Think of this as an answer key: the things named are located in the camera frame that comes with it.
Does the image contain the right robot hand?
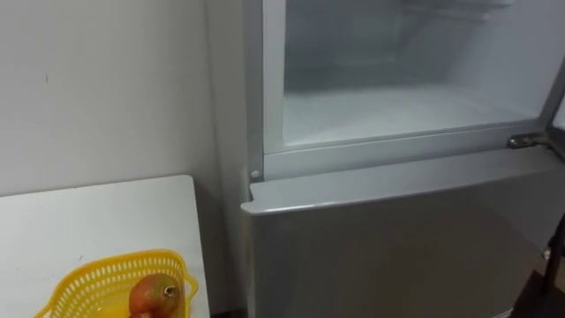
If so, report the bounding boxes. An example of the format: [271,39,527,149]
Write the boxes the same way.
[510,220,565,318]

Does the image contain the grey fridge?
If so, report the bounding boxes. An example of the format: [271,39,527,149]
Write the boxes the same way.
[205,0,565,318]

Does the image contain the yellow plastic basket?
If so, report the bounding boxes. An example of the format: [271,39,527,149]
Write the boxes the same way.
[33,249,200,318]

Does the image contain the white desk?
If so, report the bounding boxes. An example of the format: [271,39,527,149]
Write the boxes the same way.
[0,174,211,318]

